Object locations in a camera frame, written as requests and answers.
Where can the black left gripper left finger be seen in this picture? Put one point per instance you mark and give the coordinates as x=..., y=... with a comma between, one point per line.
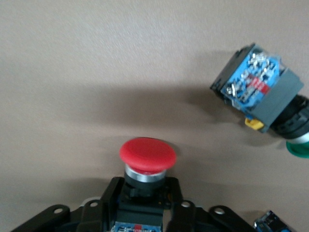
x=103, y=212

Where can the red mushroom push button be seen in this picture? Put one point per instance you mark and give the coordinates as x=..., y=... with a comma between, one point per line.
x=147, y=154

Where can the green mushroom push button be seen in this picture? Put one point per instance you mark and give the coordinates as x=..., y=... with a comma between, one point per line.
x=277, y=96
x=270, y=222

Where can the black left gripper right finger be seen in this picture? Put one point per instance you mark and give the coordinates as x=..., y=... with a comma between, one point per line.
x=183, y=217

